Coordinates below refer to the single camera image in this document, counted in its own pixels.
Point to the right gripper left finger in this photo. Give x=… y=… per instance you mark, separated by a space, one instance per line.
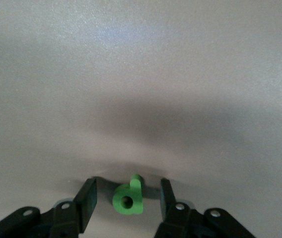
x=64 y=218

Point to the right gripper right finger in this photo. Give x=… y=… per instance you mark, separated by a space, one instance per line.
x=180 y=223

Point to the green letter d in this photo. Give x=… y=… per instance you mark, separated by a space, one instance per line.
x=136 y=196

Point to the brown table cover sheet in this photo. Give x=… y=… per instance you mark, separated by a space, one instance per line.
x=131 y=74

